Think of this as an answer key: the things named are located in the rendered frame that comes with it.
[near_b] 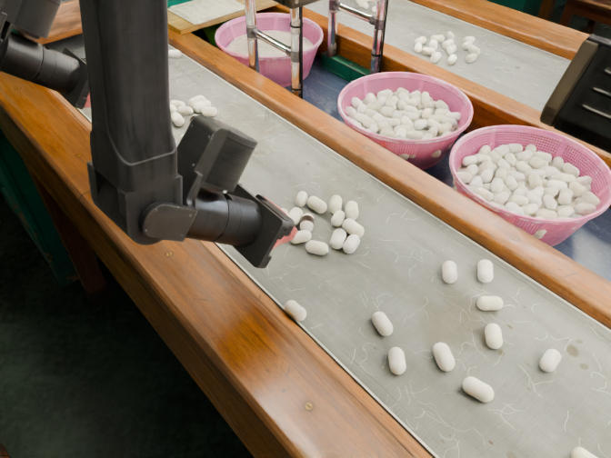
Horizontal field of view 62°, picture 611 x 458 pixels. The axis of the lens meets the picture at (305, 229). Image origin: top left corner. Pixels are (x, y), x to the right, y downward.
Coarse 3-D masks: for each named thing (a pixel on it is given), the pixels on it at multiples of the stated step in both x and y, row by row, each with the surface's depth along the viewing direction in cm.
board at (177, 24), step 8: (240, 0) 139; (256, 0) 139; (264, 0) 139; (256, 8) 136; (264, 8) 138; (168, 16) 131; (176, 16) 131; (224, 16) 131; (232, 16) 132; (168, 24) 128; (176, 24) 128; (184, 24) 128; (192, 24) 128; (200, 24) 128; (208, 24) 129; (176, 32) 127; (184, 32) 126
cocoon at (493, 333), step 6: (492, 324) 64; (486, 330) 64; (492, 330) 64; (498, 330) 64; (486, 336) 64; (492, 336) 63; (498, 336) 63; (486, 342) 63; (492, 342) 63; (498, 342) 63; (492, 348) 63
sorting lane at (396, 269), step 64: (192, 64) 120; (256, 128) 100; (256, 192) 86; (320, 192) 86; (384, 192) 86; (320, 256) 75; (384, 256) 75; (448, 256) 75; (320, 320) 67; (448, 320) 67; (512, 320) 67; (576, 320) 67; (384, 384) 60; (448, 384) 60; (512, 384) 60; (576, 384) 60; (448, 448) 55; (512, 448) 55
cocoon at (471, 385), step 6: (468, 378) 59; (474, 378) 59; (468, 384) 58; (474, 384) 58; (480, 384) 58; (486, 384) 58; (468, 390) 58; (474, 390) 58; (480, 390) 58; (486, 390) 58; (492, 390) 58; (474, 396) 58; (480, 396) 58; (486, 396) 57; (492, 396) 58; (486, 402) 58
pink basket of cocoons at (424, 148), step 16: (368, 80) 110; (384, 80) 111; (400, 80) 111; (432, 80) 109; (352, 96) 108; (432, 96) 110; (448, 96) 107; (464, 96) 103; (464, 112) 103; (352, 128) 98; (464, 128) 95; (384, 144) 95; (400, 144) 93; (416, 144) 93; (432, 144) 94; (448, 144) 97; (416, 160) 97; (432, 160) 99
